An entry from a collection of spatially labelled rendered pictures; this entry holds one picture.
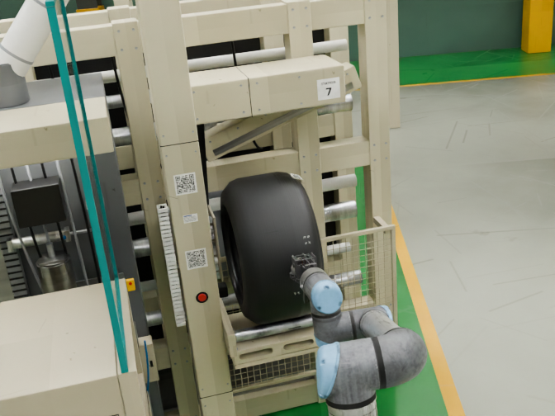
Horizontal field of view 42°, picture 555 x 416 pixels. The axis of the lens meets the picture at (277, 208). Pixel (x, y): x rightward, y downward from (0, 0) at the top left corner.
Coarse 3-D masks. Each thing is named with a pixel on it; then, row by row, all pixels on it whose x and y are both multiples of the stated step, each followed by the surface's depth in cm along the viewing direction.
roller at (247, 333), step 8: (288, 320) 270; (296, 320) 270; (304, 320) 271; (248, 328) 268; (256, 328) 268; (264, 328) 268; (272, 328) 268; (280, 328) 269; (288, 328) 270; (296, 328) 271; (240, 336) 266; (248, 336) 266; (256, 336) 267; (264, 336) 269
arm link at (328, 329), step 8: (344, 312) 218; (312, 320) 217; (320, 320) 214; (328, 320) 213; (336, 320) 214; (344, 320) 215; (320, 328) 215; (328, 328) 214; (336, 328) 214; (344, 328) 214; (352, 328) 214; (320, 336) 216; (328, 336) 215; (336, 336) 215; (344, 336) 215; (352, 336) 215; (320, 344) 217
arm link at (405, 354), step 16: (352, 320) 215; (368, 320) 203; (384, 320) 192; (368, 336) 195; (384, 336) 161; (400, 336) 162; (416, 336) 165; (384, 352) 157; (400, 352) 158; (416, 352) 160; (400, 368) 157; (416, 368) 160; (400, 384) 160
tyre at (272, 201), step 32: (224, 192) 266; (256, 192) 254; (288, 192) 255; (224, 224) 286; (256, 224) 246; (288, 224) 248; (256, 256) 245; (288, 256) 246; (320, 256) 252; (256, 288) 248; (288, 288) 250; (256, 320) 262
